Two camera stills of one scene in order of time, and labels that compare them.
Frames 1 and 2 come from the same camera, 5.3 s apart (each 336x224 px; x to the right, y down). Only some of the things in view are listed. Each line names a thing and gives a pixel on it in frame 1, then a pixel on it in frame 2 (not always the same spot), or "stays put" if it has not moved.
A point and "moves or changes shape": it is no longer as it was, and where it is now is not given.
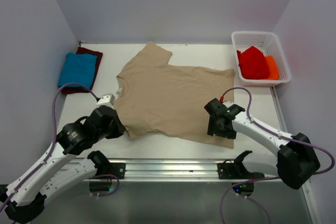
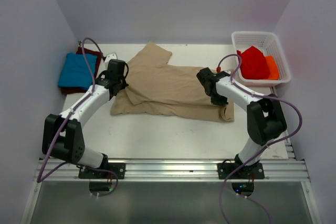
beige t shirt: [156, 99] moves or changes shape
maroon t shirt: [80, 50] stays put
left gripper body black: [113, 131] -> [123, 83]
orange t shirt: [273, 70] stays put
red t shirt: [253, 64] stays put
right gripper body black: [214, 127] -> [217, 99]
